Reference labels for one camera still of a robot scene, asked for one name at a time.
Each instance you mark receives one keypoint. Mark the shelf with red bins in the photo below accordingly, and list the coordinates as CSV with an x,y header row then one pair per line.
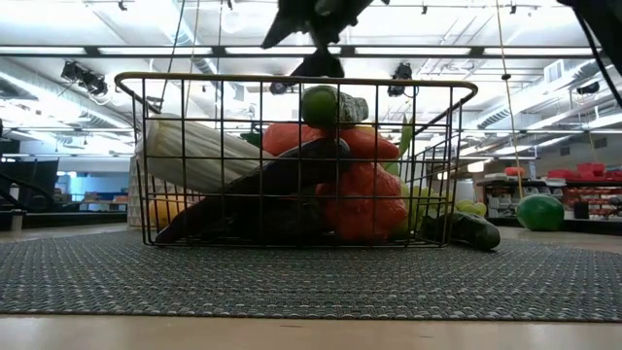
x,y
590,170

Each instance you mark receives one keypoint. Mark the long ceiling light rail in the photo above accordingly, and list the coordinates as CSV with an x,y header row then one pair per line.
x,y
48,50

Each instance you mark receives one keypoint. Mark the long yellow pepper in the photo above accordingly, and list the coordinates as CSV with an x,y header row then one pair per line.
x,y
165,211

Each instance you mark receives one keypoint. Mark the white air vent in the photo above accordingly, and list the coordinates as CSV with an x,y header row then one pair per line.
x,y
554,72

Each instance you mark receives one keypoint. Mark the green grape bunch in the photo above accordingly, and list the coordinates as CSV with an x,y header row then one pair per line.
x,y
469,208

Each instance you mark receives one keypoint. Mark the dark purple eggplant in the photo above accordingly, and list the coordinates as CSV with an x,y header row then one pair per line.
x,y
291,170

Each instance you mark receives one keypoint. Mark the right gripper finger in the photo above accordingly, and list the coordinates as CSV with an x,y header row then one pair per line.
x,y
286,26
321,65

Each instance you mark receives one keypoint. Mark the black spotlight cluster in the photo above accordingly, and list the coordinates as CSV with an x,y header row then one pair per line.
x,y
85,78

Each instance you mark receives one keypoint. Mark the small black ceiling lamp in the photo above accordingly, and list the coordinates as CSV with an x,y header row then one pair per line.
x,y
278,88

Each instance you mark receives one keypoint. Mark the black ceiling camera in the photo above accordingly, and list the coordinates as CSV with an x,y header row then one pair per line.
x,y
401,78

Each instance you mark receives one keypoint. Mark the white green leek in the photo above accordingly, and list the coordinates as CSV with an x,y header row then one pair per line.
x,y
194,155

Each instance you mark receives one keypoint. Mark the green lime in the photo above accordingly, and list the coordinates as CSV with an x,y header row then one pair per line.
x,y
540,212

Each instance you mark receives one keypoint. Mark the orange carrot with greens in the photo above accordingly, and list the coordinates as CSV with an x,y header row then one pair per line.
x,y
369,146

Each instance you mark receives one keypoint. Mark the long black counter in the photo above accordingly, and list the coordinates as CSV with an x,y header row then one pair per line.
x,y
73,220

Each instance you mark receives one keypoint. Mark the small white cylinder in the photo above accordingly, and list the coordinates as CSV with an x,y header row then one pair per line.
x,y
17,222

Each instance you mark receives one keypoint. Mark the orange bell pepper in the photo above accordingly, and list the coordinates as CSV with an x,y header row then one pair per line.
x,y
364,209

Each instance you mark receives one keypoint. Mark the grey woven placemat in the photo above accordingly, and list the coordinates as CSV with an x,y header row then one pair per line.
x,y
311,282

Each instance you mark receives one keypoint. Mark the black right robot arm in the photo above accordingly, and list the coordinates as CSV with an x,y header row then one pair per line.
x,y
602,14

